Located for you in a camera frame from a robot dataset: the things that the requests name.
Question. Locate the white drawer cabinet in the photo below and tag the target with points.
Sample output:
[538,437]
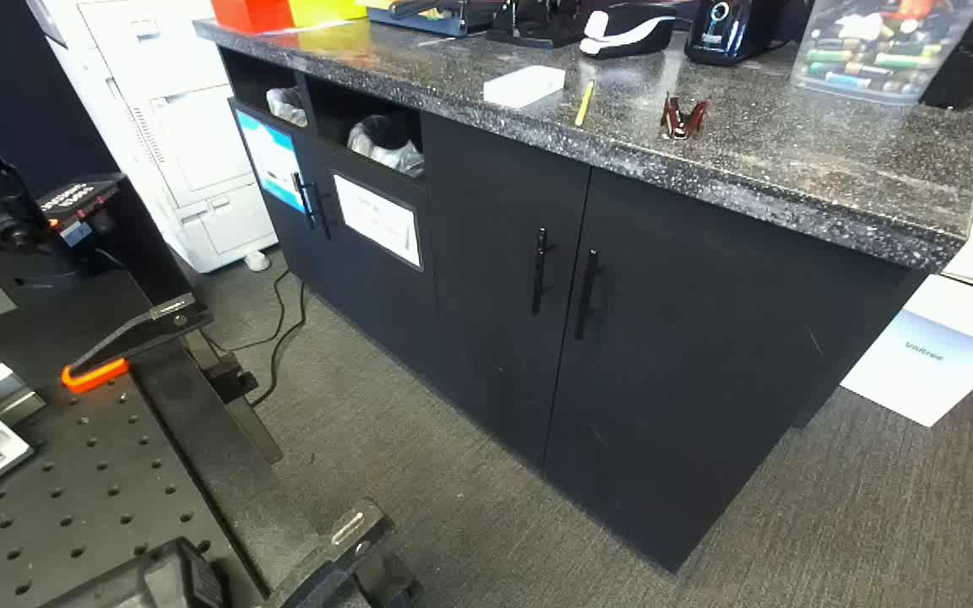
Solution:
[170,121]

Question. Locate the white paper sign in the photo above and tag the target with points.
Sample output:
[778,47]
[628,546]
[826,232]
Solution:
[377,222]

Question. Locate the yellow pen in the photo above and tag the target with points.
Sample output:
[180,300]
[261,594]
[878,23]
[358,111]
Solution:
[586,101]

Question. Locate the yellow box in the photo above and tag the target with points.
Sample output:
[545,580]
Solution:
[322,10]

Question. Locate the white and black stapler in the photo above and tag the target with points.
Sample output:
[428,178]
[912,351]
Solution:
[625,30]

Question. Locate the white trash bag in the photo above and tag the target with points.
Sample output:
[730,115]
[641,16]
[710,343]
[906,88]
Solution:
[287,107]

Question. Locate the black cabinet with granite counter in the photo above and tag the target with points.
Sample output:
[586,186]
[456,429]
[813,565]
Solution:
[734,145]

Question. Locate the white paper sheet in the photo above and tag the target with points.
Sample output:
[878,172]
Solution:
[925,365]

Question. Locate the black metal frame beam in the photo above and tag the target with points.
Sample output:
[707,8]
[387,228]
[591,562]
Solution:
[238,475]

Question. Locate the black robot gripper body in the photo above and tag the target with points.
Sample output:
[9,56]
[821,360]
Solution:
[969,50]

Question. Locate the small brown figurine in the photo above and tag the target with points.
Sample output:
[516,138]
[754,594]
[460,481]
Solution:
[682,115]

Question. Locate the black camera stand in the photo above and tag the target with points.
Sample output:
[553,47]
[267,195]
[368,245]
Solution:
[68,259]

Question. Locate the orange box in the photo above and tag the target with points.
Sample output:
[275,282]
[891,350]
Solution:
[250,10]

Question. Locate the grey trash bag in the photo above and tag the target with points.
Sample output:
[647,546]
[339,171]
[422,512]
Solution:
[387,144]

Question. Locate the wide black cabinet door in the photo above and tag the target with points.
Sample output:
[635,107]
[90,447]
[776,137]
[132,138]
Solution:
[701,372]

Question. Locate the narrow black cabinet door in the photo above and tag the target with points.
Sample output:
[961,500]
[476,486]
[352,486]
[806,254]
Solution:
[496,290]

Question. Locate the clear plastic container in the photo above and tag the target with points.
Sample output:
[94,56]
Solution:
[878,50]

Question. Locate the blue flat tray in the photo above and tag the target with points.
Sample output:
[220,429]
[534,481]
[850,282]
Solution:
[422,19]

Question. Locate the black desk organizer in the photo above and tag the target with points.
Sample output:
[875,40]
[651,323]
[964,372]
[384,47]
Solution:
[538,22]

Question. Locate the blue and white sign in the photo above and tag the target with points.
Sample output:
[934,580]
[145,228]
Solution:
[270,161]

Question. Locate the black perforated breadboard table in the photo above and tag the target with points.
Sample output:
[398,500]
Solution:
[83,493]

